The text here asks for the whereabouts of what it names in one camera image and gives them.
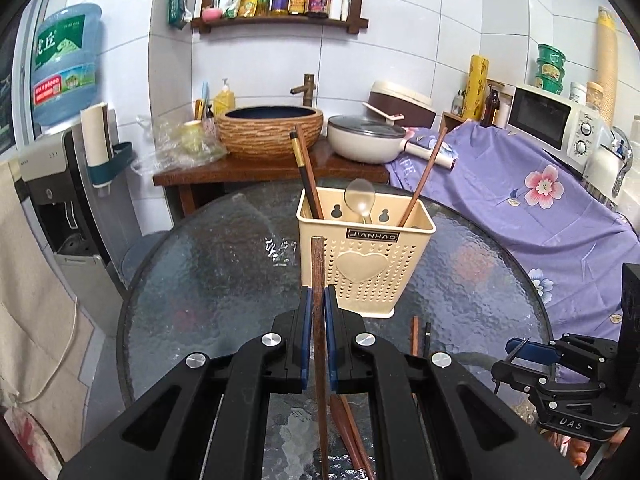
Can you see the black brown chopstick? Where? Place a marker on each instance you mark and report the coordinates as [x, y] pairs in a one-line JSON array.
[[310, 195]]

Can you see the beige hanging cloth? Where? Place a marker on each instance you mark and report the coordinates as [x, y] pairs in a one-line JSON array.
[[30, 310]]

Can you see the white brown rice cooker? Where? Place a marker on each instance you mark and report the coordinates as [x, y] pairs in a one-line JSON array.
[[400, 100]]

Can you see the tall stack of paper cups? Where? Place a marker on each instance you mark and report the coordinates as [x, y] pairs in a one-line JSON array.
[[606, 60]]

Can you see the bronze faucet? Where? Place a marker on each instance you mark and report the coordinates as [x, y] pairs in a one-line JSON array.
[[307, 90]]

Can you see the cream pot with lid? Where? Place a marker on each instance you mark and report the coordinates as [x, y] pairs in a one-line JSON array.
[[365, 140]]

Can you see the silver metal spoon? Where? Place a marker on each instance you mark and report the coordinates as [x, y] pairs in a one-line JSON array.
[[360, 195]]

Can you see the brown glass bottle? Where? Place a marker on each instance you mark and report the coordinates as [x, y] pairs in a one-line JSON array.
[[490, 107]]

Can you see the white rice paddle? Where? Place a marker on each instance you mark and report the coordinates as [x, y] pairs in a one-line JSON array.
[[382, 112]]

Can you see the small white bottle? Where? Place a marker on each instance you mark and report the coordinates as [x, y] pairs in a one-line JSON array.
[[457, 104]]

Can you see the beige perforated utensil holder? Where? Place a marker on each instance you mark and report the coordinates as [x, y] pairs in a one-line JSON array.
[[380, 270]]

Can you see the white squeeze bottle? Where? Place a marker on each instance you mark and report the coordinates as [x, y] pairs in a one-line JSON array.
[[336, 2]]

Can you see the purple floral cloth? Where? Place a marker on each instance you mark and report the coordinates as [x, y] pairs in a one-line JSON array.
[[525, 220]]

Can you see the brown textured wash basin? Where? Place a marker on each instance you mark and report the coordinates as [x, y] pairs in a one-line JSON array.
[[270, 135]]

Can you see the wooden rack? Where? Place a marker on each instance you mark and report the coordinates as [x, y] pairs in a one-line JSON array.
[[450, 120]]

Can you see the person's right hand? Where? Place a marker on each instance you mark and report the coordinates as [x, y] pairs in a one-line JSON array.
[[585, 452]]

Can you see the green hanging packet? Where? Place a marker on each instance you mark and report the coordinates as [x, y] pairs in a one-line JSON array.
[[179, 5]]

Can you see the dark wooden stand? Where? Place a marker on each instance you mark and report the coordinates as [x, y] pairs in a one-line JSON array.
[[250, 170]]

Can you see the clear plastic bag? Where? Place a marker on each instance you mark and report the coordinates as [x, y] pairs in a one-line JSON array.
[[170, 147]]

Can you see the blue water bottle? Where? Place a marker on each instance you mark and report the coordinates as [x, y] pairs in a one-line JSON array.
[[65, 65]]

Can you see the white microwave oven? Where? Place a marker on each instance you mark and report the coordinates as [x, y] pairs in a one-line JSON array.
[[545, 115]]

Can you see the beige lidded jar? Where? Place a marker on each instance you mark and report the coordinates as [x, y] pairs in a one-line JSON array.
[[595, 95]]

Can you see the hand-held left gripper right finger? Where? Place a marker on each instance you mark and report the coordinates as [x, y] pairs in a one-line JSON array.
[[331, 340]]

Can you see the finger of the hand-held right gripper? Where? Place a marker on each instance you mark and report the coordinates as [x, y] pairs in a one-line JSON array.
[[520, 375], [532, 351]]

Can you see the white paper cup dispenser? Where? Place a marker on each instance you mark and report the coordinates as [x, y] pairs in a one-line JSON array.
[[97, 132]]

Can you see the small pink object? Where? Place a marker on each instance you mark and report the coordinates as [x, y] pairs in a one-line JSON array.
[[212, 13]]

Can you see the round patterned stool cushion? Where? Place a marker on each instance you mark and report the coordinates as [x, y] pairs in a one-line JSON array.
[[30, 435]]

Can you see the grey water dispenser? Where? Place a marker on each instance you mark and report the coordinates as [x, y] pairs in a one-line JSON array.
[[50, 160]]

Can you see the white thermos jug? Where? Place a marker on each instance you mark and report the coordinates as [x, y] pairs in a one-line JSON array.
[[602, 170]]

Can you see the blue brush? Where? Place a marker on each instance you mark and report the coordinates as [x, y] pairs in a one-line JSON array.
[[204, 97]]

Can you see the stack of green noodle cups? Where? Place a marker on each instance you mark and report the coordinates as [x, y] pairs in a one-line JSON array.
[[550, 67]]

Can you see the yellow wrap roll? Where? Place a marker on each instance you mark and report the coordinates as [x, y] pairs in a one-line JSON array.
[[475, 87]]

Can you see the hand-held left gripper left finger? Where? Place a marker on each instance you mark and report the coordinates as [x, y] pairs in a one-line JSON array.
[[306, 340]]

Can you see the white lint roller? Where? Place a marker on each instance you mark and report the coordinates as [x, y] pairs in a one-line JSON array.
[[432, 156]]

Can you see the yellow soap pump bottle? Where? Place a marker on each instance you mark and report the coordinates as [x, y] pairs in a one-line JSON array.
[[224, 100]]

